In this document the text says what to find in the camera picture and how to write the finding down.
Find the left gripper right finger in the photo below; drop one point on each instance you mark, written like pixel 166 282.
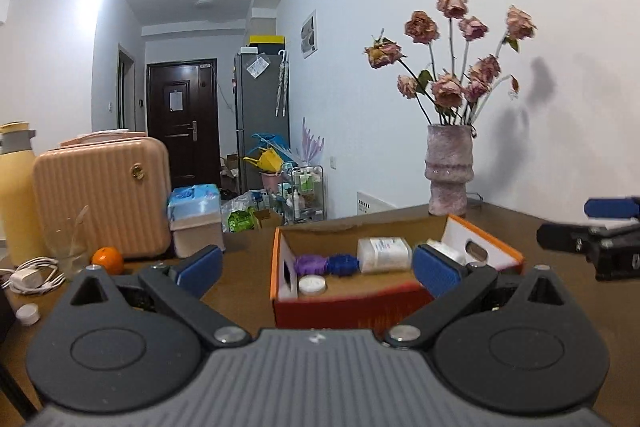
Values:
pixel 455 289

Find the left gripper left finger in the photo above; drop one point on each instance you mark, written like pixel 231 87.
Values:
pixel 177 292

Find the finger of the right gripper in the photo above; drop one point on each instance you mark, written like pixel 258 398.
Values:
pixel 625 207

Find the white medicine bottle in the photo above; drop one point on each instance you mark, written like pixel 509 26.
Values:
pixel 383 254

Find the blue jar lid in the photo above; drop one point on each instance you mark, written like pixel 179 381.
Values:
pixel 343 265

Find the white round jar lid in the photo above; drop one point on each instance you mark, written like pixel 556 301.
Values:
pixel 312 285

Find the purple jar lid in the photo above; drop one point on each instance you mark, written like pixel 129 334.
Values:
pixel 310 265

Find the orange fruit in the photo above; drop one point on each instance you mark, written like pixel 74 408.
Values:
pixel 110 259

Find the blue tissue pack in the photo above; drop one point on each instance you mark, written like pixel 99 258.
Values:
pixel 193 201

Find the eyeglasses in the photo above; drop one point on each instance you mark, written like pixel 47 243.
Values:
pixel 474 200

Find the orange cardboard box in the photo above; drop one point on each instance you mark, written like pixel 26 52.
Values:
pixel 374 301

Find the pink ribbed suitcase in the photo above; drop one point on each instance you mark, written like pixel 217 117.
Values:
pixel 121 177

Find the pink ribbed vase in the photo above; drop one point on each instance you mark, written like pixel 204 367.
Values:
pixel 448 167

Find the clear glass cup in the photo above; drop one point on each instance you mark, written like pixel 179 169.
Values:
pixel 68 245

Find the yellow watering can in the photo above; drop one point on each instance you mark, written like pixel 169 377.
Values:
pixel 269 160

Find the small white cap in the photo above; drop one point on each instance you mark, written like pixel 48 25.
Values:
pixel 28 314

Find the yellow thermos jug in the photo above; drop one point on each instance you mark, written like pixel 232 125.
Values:
pixel 19 216

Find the dark brown door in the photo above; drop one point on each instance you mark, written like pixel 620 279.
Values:
pixel 182 113

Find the dried pink roses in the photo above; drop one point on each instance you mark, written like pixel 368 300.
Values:
pixel 457 87

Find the grey refrigerator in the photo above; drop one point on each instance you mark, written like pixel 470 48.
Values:
pixel 256 84

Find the yellow box on fridge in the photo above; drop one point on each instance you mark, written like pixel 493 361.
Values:
pixel 266 40

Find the white charger with cable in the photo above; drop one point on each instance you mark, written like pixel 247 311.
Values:
pixel 36 276

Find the wire storage cart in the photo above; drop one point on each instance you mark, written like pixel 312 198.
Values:
pixel 301 191

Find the wall picture frame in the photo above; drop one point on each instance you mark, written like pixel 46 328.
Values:
pixel 308 36

